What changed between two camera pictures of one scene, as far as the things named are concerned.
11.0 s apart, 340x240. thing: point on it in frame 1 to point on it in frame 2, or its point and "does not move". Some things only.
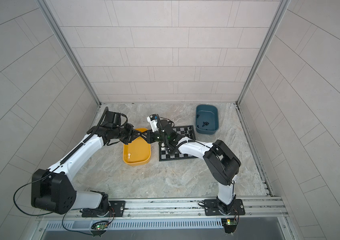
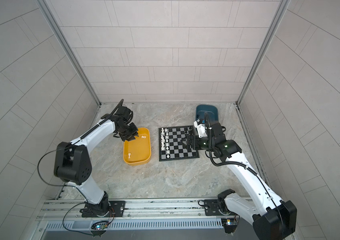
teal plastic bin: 206,119 does not move
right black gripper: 150,138 to 195,140
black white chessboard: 187,131 does not move
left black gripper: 132,132 does not move
